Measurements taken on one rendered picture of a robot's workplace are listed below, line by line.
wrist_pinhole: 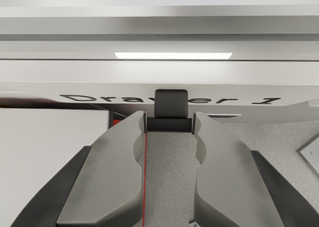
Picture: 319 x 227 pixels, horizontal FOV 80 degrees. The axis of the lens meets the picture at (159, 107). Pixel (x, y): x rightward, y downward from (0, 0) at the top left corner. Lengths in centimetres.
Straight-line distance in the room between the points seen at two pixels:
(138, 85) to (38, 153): 25
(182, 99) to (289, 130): 111
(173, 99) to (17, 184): 31
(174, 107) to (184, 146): 92
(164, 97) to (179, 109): 2
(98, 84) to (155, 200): 100
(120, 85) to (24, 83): 8
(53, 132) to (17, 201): 12
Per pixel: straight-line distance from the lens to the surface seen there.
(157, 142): 107
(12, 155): 40
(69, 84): 17
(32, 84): 19
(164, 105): 16
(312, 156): 127
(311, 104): 30
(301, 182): 129
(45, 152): 37
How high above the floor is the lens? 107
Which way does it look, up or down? 82 degrees down
